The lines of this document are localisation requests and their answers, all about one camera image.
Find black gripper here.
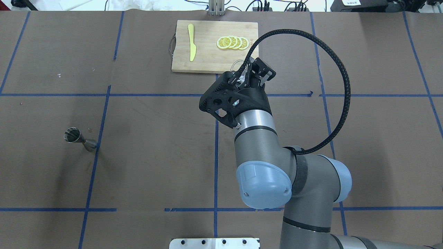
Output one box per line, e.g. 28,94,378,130
228,58,277,114

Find small glass beaker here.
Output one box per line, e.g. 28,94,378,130
230,59,248,83

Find steel jigger measuring cup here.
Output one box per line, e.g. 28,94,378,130
63,127,98,152

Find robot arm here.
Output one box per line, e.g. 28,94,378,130
234,107,427,249

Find lemon slices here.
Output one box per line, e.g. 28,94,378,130
216,35,250,50

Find wooden cutting board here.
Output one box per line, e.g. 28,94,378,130
171,20,258,73

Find yellow plastic knife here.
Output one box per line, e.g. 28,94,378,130
187,24,197,62

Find white crumpled cloth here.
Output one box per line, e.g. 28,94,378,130
124,0,179,11

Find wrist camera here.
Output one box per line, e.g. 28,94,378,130
198,71,238,128

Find black braided cable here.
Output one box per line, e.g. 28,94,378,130
242,29,351,155

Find aluminium frame post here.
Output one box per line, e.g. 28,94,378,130
208,0,226,16

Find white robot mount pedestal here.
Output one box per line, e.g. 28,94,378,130
169,237,261,249

